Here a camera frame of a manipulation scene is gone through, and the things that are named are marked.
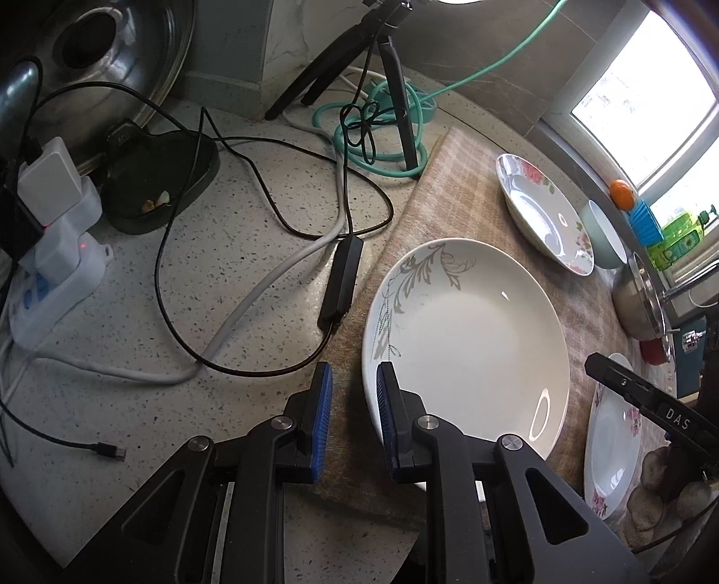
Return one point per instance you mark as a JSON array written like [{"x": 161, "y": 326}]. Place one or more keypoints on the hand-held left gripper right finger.
[{"x": 386, "y": 418}]

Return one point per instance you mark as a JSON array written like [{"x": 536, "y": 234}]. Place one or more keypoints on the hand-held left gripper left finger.
[{"x": 321, "y": 418}]

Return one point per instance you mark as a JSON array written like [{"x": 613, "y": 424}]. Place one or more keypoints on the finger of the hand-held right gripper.
[{"x": 618, "y": 379}]

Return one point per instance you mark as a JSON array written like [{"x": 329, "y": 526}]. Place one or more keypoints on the floral white plate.
[
  {"x": 609, "y": 449},
  {"x": 533, "y": 202}
]

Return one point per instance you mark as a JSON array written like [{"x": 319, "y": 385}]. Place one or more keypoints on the stainless steel bowl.
[{"x": 632, "y": 303}]

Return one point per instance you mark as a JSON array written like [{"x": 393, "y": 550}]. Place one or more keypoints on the white plate grey leaf pattern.
[{"x": 477, "y": 337}]

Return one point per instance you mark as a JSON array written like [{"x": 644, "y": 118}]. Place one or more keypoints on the pale blue bowl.
[{"x": 598, "y": 241}]

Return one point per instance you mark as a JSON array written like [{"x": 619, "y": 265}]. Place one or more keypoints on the person's right hand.
[{"x": 646, "y": 508}]

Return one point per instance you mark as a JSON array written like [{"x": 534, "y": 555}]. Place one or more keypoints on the chrome faucet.
[{"x": 685, "y": 289}]

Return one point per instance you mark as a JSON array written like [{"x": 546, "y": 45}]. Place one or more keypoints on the black inline adapter box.
[{"x": 341, "y": 281}]

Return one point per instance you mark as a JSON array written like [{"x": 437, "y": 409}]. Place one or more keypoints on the green bottle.
[{"x": 679, "y": 236}]

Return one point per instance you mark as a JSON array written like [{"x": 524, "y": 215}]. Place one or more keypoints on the blue silicone cup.
[{"x": 646, "y": 224}]

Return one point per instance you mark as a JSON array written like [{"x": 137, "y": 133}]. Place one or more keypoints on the orange fruit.
[{"x": 623, "y": 195}]

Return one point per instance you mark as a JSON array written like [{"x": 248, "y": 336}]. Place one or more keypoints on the plaid pink cloth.
[{"x": 466, "y": 185}]

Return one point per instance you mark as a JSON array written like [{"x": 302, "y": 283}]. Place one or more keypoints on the pale food scraps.
[{"x": 156, "y": 202}]

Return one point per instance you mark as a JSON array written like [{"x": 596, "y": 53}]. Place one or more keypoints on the dark oval tray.
[{"x": 168, "y": 168}]

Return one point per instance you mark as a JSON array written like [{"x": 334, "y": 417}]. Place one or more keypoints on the white power strip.
[{"x": 50, "y": 303}]

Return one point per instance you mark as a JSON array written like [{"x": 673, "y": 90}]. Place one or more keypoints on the window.
[{"x": 646, "y": 84}]

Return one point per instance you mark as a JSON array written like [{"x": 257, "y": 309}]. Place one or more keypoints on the black tripod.
[{"x": 401, "y": 101}]

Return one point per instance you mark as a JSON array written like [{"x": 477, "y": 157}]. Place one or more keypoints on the black plug adapter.
[{"x": 17, "y": 224}]

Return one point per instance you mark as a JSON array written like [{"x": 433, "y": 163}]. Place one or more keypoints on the white charger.
[{"x": 48, "y": 179}]

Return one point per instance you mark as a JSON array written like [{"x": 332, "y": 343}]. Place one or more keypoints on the steel pot lid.
[{"x": 140, "y": 67}]

